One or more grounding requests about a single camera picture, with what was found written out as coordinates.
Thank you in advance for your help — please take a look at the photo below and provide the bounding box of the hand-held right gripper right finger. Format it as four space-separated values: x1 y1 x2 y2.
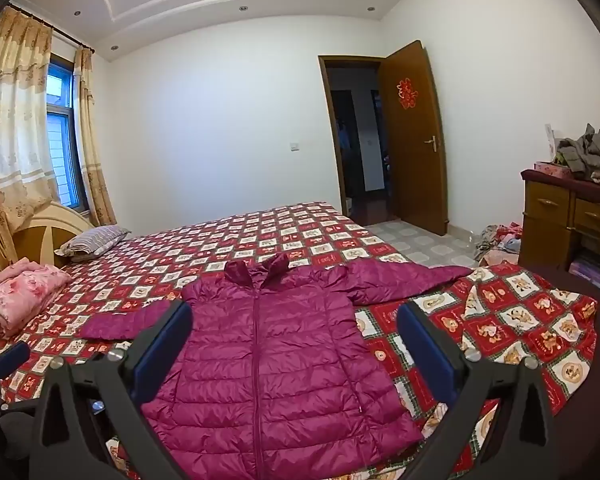
396 301 559 480

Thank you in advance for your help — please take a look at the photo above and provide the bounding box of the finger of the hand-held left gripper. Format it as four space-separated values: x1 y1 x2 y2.
0 342 32 382

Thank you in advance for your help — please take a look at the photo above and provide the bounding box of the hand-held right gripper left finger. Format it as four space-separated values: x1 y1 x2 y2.
30 300 194 480

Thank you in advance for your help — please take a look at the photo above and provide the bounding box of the magenta puffer jacket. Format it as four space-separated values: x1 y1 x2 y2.
77 252 476 480

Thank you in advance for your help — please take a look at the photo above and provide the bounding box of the mixed clothes pile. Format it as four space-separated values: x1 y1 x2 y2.
475 222 524 266

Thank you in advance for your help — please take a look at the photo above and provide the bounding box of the grey clothes pile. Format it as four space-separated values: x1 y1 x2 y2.
555 124 600 184

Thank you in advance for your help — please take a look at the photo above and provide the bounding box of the pink floral folded blanket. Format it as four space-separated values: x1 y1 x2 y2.
0 257 74 338

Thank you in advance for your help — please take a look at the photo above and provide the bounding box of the cream wooden headboard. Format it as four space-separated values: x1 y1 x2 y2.
0 200 97 281

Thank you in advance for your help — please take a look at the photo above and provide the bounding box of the striped pillow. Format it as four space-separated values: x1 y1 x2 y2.
55 225 132 261

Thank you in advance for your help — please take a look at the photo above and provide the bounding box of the dark maroon mattress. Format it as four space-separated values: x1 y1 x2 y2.
530 267 600 480

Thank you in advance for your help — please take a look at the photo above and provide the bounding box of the red printed bedspread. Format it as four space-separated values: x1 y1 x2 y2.
0 201 600 480

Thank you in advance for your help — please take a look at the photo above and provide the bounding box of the brown wooden door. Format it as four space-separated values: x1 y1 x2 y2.
380 40 449 236

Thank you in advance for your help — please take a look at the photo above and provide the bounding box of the purple storage box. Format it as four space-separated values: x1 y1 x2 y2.
570 252 600 294

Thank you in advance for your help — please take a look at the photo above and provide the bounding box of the brown wooden desk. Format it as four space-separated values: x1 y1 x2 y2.
520 169 600 302

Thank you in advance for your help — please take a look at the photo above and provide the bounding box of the narrow beige floral curtain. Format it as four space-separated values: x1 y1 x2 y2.
72 47 117 228

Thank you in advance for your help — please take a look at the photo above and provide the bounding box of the wide beige floral curtain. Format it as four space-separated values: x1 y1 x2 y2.
0 5 62 261

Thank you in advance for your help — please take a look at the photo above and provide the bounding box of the pink box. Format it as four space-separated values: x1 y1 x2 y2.
534 161 574 177

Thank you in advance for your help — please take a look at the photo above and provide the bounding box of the blue framed window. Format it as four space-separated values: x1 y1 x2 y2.
45 52 91 212

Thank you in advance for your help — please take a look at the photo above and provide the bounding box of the red paper door decoration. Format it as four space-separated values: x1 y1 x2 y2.
396 77 415 110

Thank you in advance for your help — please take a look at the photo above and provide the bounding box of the dark curtain rod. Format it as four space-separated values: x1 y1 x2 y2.
7 4 96 55

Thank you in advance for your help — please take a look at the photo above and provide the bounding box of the brown door frame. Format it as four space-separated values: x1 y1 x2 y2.
318 55 399 222

